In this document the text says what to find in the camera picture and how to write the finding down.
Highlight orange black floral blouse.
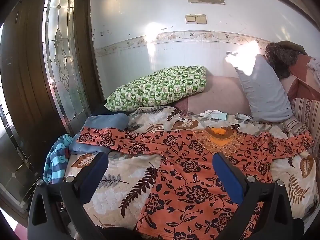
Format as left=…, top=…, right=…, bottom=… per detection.
left=78, top=125, right=314, bottom=239

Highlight blue striped garment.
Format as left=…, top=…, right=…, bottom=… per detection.
left=43, top=134, right=73, bottom=184

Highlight cream leaf pattern blanket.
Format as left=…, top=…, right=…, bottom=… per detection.
left=62, top=106, right=320, bottom=230

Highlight striped beige cushion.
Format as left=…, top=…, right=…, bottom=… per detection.
left=283, top=98, right=320, bottom=146

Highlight white and teal small cloth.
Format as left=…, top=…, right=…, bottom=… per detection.
left=200, top=110, right=227, bottom=121

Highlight light grey pillow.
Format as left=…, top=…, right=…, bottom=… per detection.
left=236, top=55, right=293, bottom=122

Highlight small snack packet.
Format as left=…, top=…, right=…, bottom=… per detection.
left=178, top=111, right=191, bottom=122

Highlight blue folded cloth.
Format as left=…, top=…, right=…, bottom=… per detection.
left=68, top=113, right=130, bottom=155

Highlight red brown bedding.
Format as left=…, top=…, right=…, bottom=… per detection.
left=281, top=55, right=319, bottom=101

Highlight wooden door with stained glass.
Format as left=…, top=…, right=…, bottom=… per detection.
left=1, top=0, right=102, bottom=224

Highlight green checkered pillow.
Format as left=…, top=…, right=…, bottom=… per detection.
left=105, top=66, right=207, bottom=112

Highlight wall light switches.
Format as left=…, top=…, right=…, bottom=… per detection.
left=185, top=14, right=207, bottom=24

